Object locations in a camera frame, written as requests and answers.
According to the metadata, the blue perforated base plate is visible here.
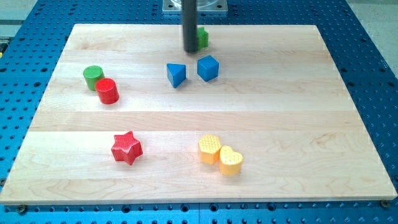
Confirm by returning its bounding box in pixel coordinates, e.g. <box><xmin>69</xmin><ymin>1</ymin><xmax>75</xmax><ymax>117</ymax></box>
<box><xmin>1</xmin><ymin>0</ymin><xmax>397</xmax><ymax>223</ymax></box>

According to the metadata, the light wooden board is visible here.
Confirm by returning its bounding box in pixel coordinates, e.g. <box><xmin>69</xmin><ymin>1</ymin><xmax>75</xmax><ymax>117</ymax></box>
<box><xmin>1</xmin><ymin>24</ymin><xmax>397</xmax><ymax>205</ymax></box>

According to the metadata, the blue cube block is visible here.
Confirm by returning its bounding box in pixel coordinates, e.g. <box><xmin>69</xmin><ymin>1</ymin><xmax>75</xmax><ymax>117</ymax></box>
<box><xmin>197</xmin><ymin>55</ymin><xmax>220</xmax><ymax>82</ymax></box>

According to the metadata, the blue triangle block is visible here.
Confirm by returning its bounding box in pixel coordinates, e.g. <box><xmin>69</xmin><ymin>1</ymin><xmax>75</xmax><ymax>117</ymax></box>
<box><xmin>167</xmin><ymin>63</ymin><xmax>186</xmax><ymax>88</ymax></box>

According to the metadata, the yellow heart block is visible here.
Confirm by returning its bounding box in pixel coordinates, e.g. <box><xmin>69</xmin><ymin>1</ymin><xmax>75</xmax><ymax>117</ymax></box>
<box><xmin>219</xmin><ymin>146</ymin><xmax>244</xmax><ymax>175</ymax></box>

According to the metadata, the red cylinder block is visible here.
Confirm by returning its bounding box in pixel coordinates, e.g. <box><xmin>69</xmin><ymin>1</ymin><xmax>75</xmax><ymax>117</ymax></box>
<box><xmin>95</xmin><ymin>78</ymin><xmax>119</xmax><ymax>105</ymax></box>

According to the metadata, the red star block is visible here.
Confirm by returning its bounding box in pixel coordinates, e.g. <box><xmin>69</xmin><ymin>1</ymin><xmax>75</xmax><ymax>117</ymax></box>
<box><xmin>111</xmin><ymin>131</ymin><xmax>143</xmax><ymax>166</ymax></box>

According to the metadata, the yellow hexagon block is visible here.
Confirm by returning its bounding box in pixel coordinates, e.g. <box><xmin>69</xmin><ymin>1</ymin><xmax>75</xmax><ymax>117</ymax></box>
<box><xmin>198</xmin><ymin>134</ymin><xmax>221</xmax><ymax>164</ymax></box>

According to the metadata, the green star block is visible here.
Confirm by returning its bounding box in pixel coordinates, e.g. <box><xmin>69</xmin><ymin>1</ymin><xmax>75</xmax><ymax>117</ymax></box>
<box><xmin>197</xmin><ymin>27</ymin><xmax>209</xmax><ymax>50</ymax></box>

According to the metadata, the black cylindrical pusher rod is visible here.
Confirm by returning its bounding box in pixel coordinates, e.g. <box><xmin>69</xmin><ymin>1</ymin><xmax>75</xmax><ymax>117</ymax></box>
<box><xmin>182</xmin><ymin>0</ymin><xmax>198</xmax><ymax>54</ymax></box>

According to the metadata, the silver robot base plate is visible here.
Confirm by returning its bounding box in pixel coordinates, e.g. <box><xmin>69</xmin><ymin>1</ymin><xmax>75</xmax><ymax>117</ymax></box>
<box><xmin>162</xmin><ymin>0</ymin><xmax>228</xmax><ymax>14</ymax></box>

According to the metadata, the green cylinder block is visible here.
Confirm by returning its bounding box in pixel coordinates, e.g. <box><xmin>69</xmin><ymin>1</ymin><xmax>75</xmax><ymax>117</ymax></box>
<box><xmin>83</xmin><ymin>65</ymin><xmax>104</xmax><ymax>91</ymax></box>

